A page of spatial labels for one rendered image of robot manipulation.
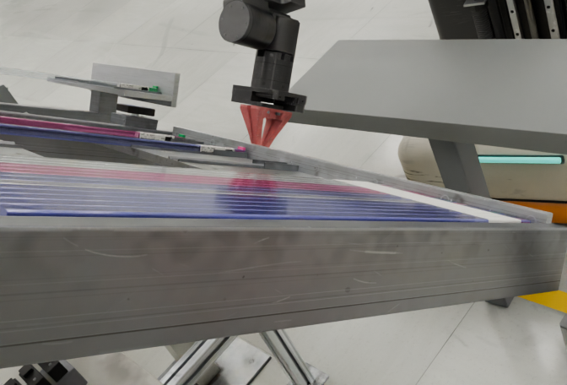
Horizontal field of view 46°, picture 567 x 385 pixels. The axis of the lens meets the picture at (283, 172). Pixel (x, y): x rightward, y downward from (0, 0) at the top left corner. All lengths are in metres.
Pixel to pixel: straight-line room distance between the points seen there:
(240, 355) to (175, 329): 1.38
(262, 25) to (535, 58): 0.48
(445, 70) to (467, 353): 0.63
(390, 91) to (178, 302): 0.91
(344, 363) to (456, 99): 0.73
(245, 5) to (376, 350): 0.93
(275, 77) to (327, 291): 0.58
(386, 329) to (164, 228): 1.31
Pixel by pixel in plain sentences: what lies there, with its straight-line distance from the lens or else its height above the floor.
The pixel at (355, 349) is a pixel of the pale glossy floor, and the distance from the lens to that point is 1.61.
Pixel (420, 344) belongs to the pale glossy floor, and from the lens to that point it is 1.57.
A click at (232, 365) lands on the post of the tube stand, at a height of 0.01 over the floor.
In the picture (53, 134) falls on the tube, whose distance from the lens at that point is 0.82.
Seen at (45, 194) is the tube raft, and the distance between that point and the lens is 0.38.
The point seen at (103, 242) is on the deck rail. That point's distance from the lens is 0.31.
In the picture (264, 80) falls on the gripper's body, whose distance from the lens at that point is 0.96.
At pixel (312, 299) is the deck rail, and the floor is 0.93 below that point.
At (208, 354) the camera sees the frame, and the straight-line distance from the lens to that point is 1.34.
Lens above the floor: 1.21
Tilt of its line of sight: 33 degrees down
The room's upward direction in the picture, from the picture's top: 27 degrees counter-clockwise
